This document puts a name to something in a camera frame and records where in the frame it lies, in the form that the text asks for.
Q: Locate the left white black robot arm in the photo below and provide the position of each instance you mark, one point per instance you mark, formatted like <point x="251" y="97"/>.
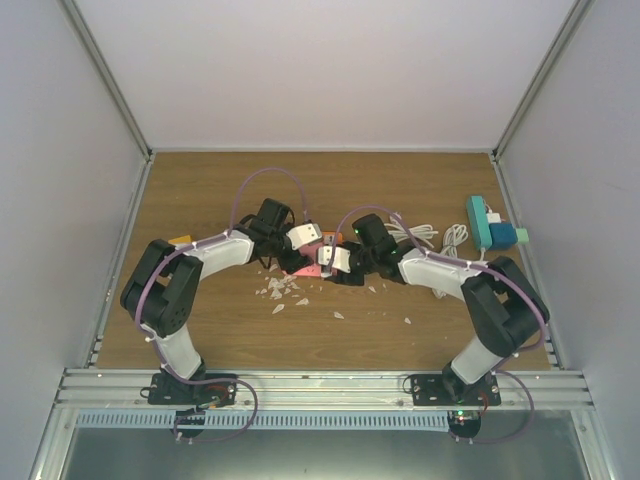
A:
<point x="160" y="292"/>

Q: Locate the yellow cube adapter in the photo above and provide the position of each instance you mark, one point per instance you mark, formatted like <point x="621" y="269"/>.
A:
<point x="181" y="240"/>

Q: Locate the grey slotted cable duct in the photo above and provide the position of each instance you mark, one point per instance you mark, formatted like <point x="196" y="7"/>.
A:
<point x="267" y="420"/>

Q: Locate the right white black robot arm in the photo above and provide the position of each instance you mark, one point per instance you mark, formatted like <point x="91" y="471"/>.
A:
<point x="505" y="309"/>

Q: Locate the aluminium frame post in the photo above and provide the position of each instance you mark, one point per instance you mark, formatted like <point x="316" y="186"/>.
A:
<point x="89" y="43"/>
<point x="568" y="27"/>

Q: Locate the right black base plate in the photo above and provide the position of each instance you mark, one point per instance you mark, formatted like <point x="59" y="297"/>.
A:
<point x="430" y="390"/>

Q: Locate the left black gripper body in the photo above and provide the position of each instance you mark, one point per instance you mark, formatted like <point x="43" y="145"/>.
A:
<point x="286" y="264"/>

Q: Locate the right aluminium frame post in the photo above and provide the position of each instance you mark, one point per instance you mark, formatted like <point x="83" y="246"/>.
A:
<point x="568" y="27"/>

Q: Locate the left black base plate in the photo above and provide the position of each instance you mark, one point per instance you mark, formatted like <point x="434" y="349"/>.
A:
<point x="164" y="389"/>

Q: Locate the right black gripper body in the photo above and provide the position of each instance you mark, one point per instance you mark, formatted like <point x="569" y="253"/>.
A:
<point x="369" y="257"/>

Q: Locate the left aluminium frame post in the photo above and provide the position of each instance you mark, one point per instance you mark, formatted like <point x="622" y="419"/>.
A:
<point x="89" y="43"/>

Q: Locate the blue cube adapter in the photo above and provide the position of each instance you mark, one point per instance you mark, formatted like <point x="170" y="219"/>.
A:
<point x="503" y="236"/>

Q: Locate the pink triangular socket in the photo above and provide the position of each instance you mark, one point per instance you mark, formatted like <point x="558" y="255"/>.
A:
<point x="307" y="270"/>

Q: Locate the orange power strip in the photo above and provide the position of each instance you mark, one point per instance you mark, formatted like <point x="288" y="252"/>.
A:
<point x="331" y="237"/>

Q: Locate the aluminium front rail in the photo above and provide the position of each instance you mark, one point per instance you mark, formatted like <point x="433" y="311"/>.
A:
<point x="325" y="390"/>

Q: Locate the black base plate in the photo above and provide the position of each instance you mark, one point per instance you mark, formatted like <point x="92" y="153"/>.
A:
<point x="430" y="390"/>
<point x="164" y="389"/>

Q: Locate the teal power strip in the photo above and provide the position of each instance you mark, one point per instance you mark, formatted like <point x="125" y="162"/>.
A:
<point x="479" y="224"/>

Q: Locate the light green plug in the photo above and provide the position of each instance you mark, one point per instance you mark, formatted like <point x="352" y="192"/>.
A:
<point x="522" y="235"/>

